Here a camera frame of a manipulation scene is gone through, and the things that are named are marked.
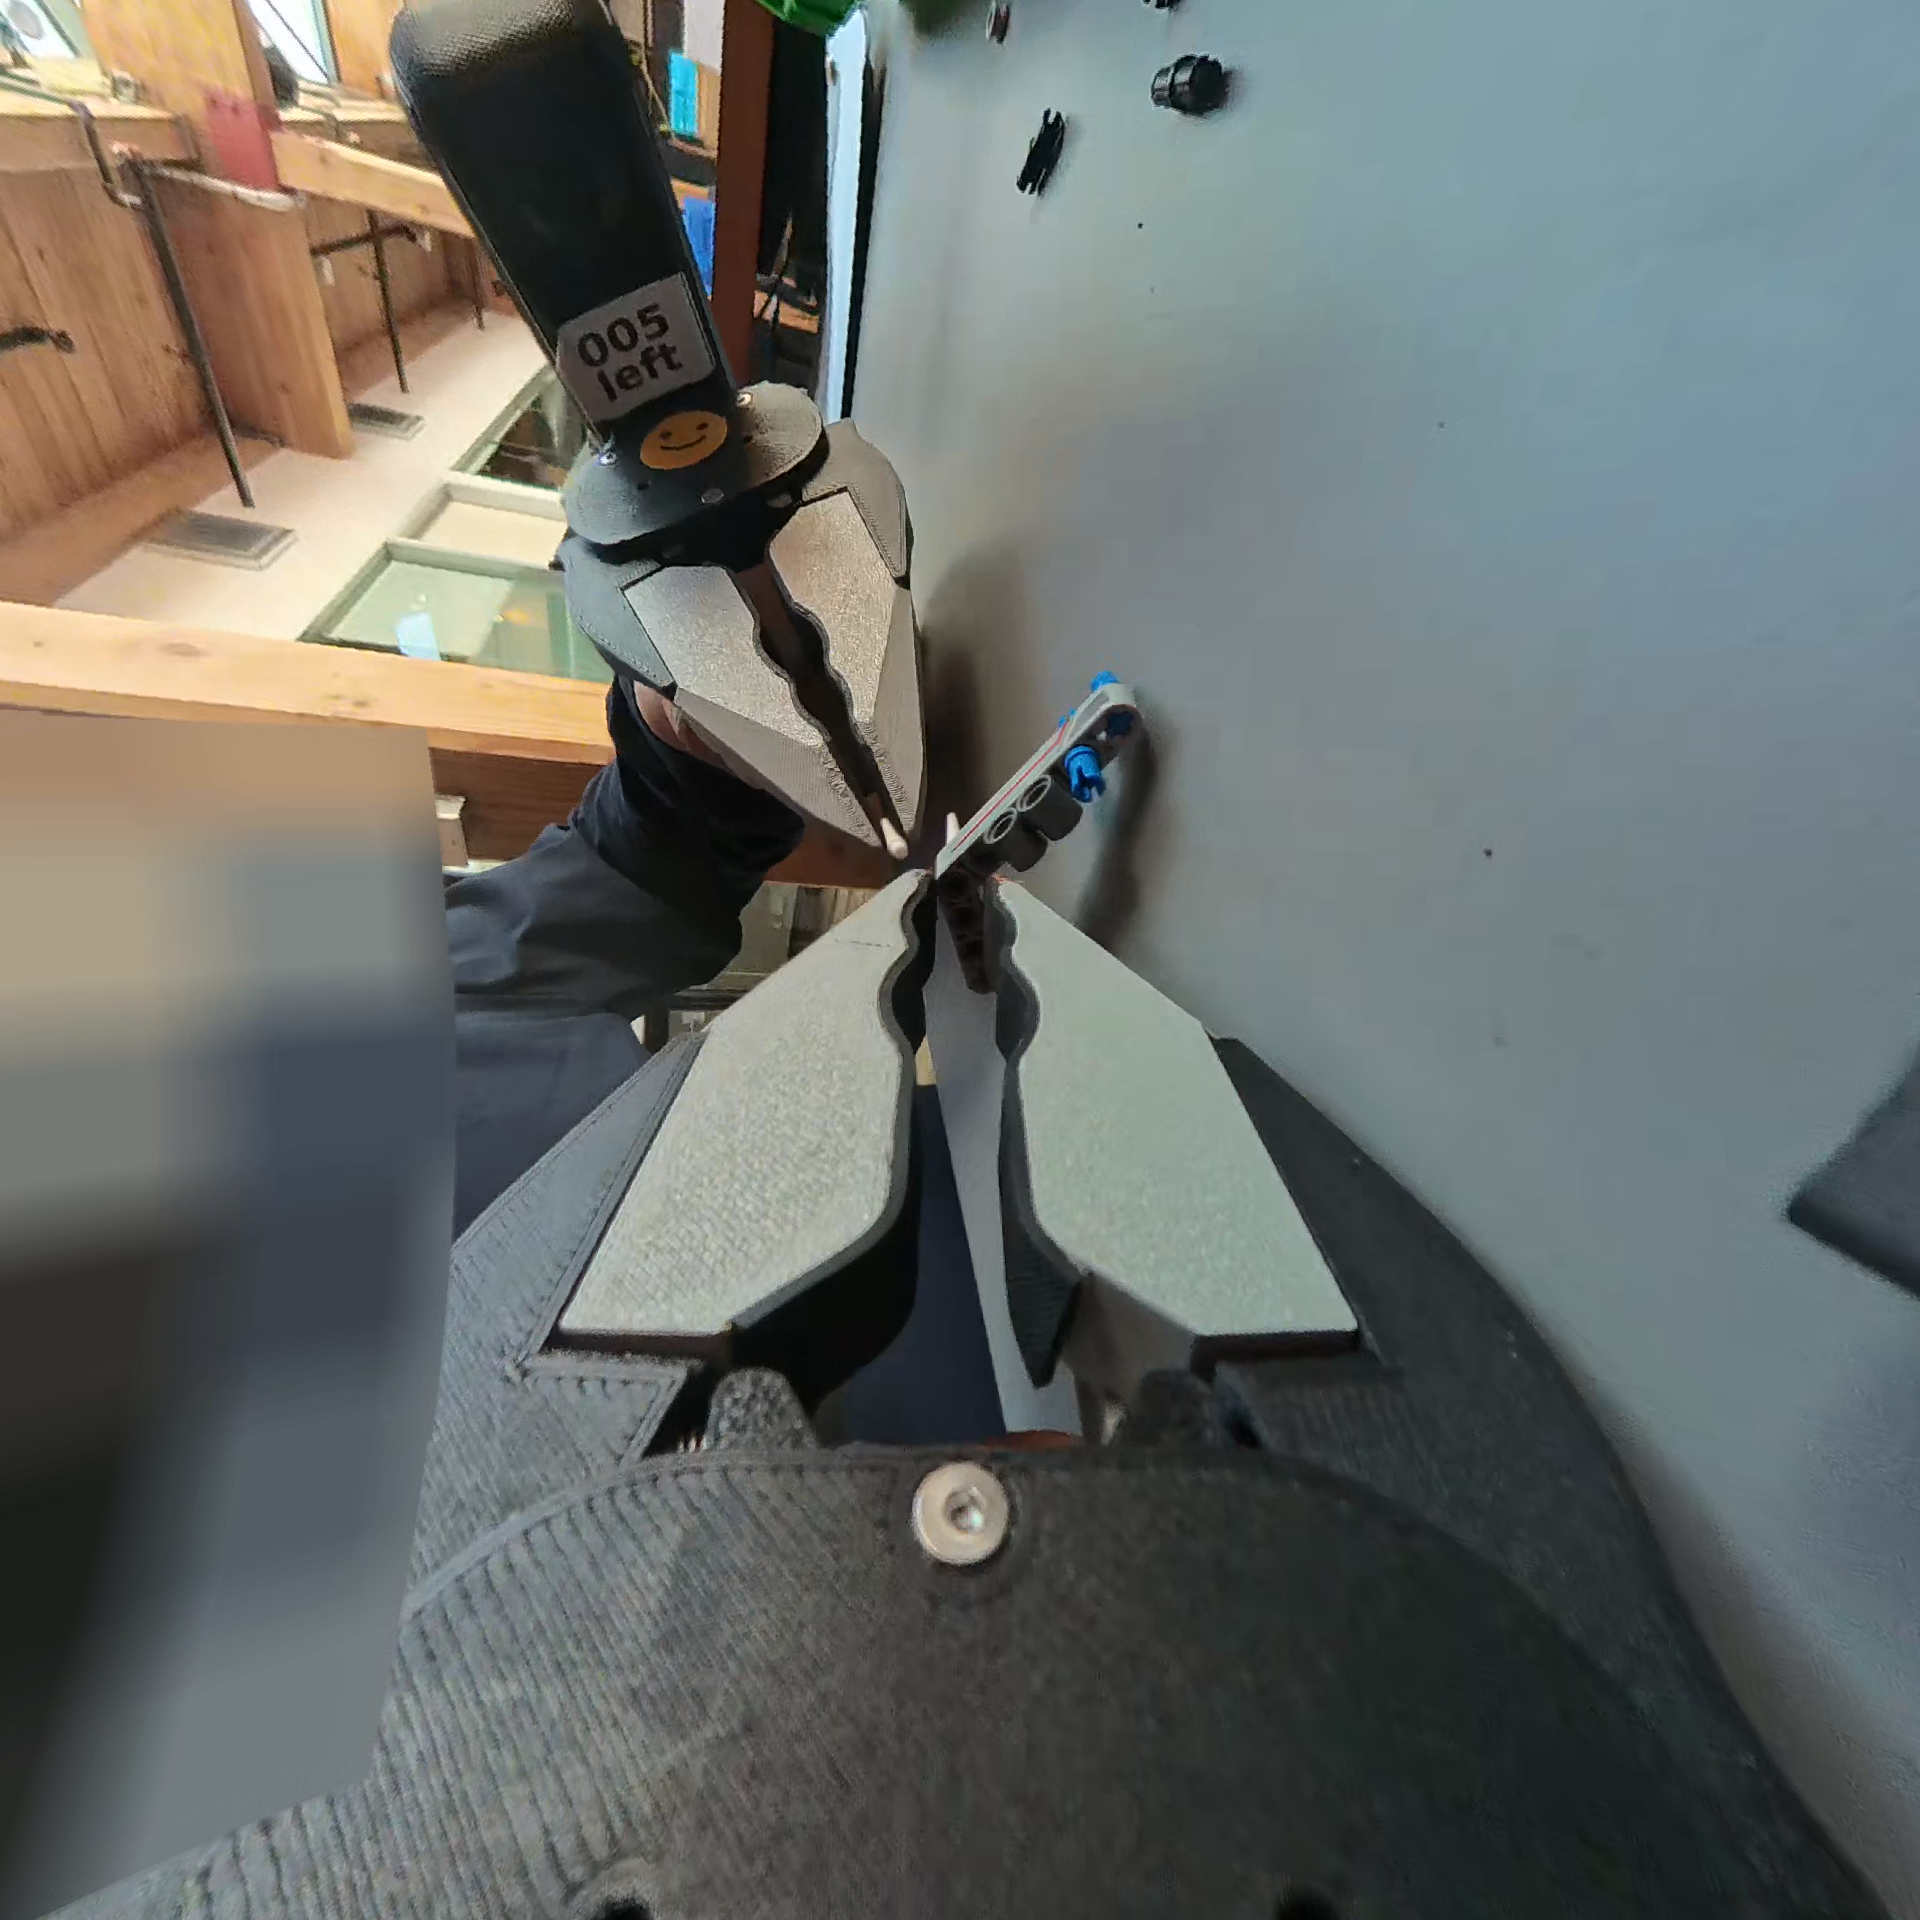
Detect person's left forearm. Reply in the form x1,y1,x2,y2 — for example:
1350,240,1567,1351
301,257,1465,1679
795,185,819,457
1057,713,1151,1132
446,743,812,1000

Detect brown wooden post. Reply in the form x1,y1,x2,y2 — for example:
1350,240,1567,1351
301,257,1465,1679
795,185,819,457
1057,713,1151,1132
709,0,777,426

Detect black metal pipe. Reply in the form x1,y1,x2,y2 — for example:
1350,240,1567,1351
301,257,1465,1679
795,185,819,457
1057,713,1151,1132
75,106,260,513

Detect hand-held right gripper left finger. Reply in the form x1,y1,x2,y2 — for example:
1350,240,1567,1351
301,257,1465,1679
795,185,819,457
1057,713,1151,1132
557,871,934,1368

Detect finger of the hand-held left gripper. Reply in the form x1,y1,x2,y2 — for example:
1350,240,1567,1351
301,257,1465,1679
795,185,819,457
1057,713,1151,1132
620,564,905,859
777,484,924,845

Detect grey lego beam blue pins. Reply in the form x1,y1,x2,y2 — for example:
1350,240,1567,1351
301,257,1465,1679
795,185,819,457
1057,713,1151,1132
929,669,1144,992

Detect wooden railing beam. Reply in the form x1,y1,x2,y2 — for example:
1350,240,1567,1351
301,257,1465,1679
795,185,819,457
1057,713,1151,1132
0,600,888,889

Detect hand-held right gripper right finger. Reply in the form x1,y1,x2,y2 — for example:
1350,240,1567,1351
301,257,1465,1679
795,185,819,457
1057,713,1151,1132
992,882,1359,1397

